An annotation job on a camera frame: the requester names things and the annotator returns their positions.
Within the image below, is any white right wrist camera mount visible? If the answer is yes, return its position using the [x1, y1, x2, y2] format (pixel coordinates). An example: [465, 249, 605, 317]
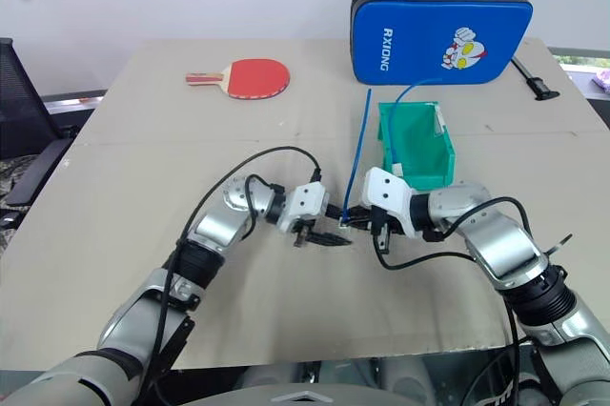
[359, 167, 415, 239]

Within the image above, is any black clamp bar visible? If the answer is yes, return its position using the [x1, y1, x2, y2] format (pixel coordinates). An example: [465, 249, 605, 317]
[510, 55, 563, 103]

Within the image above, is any red table tennis paddle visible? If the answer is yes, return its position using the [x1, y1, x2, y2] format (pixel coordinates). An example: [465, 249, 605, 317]
[184, 57, 293, 101]

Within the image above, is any brown cardboard table cover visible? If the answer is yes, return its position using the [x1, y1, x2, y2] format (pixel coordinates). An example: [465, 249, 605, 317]
[0, 36, 610, 372]

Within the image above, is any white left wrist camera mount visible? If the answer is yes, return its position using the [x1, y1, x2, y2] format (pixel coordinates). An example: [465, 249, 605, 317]
[277, 181, 331, 235]

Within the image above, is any grey robot torso cover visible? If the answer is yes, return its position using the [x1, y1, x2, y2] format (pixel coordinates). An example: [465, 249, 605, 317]
[237, 380, 393, 406]

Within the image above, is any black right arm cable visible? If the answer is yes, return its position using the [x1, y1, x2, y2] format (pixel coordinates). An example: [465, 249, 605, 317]
[373, 195, 573, 406]

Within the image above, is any dark blue cable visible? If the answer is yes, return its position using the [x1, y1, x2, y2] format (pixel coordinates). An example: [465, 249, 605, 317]
[343, 88, 374, 219]

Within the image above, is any light blue cable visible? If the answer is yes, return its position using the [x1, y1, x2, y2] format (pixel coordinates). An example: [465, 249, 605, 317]
[384, 75, 436, 178]

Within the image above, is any grey side desk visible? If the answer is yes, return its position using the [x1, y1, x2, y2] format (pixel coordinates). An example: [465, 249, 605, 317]
[40, 88, 108, 117]

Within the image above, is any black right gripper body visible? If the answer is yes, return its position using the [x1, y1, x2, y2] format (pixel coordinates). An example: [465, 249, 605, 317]
[368, 205, 407, 255]

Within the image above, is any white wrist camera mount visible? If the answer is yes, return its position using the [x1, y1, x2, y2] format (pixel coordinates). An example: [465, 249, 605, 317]
[359, 167, 415, 239]
[277, 181, 331, 235]

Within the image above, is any green plastic bin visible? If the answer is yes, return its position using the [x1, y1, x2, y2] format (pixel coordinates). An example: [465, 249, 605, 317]
[376, 100, 458, 192]

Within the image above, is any blue kick pad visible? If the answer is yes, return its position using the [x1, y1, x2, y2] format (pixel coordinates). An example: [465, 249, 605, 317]
[351, 0, 535, 87]

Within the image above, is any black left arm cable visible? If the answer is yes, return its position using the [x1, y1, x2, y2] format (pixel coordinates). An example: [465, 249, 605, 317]
[140, 146, 325, 406]

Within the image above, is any camouflage fabric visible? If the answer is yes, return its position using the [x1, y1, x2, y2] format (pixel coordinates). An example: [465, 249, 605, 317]
[0, 153, 45, 210]

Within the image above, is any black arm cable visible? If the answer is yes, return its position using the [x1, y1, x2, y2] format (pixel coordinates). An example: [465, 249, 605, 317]
[140, 146, 325, 406]
[373, 195, 573, 406]

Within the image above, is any black office chair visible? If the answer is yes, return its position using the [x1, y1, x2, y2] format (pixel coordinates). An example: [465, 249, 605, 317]
[0, 37, 80, 232]

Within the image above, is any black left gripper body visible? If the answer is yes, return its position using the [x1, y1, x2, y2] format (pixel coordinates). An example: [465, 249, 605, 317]
[291, 203, 337, 250]

